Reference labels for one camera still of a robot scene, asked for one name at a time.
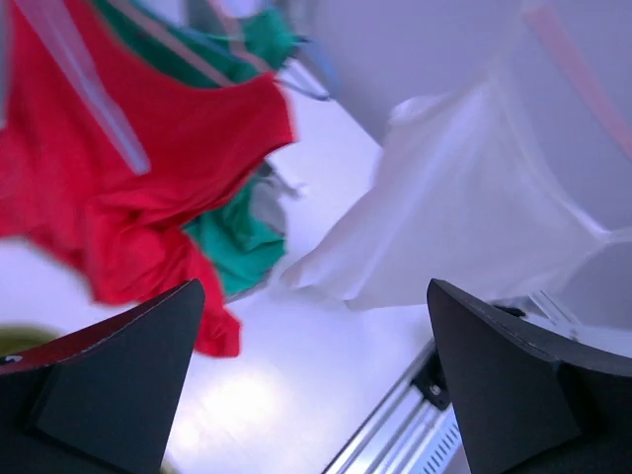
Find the aluminium mounting rail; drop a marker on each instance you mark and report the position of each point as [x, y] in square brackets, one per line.
[395, 432]

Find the pink hanger with red top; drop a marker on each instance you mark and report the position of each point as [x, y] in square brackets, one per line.
[53, 24]

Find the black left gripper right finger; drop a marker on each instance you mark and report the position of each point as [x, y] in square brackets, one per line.
[527, 400]

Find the red tank top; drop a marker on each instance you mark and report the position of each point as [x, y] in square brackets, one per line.
[66, 188]

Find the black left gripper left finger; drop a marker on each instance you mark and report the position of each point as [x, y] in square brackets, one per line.
[102, 399]

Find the green tank top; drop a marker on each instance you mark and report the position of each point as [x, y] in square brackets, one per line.
[216, 137]

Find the grey tank top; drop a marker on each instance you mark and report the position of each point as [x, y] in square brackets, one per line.
[269, 189]

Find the blue hanger with grey top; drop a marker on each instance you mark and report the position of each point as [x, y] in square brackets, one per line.
[309, 72]

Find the olive green plastic basket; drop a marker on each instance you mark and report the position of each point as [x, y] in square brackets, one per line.
[17, 338]

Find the white slotted cable duct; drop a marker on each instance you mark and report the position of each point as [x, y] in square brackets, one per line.
[437, 455]

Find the pink wire hanger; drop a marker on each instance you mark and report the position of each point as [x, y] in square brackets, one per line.
[544, 22]

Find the white tank top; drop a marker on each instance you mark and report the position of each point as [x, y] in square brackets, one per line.
[459, 193]

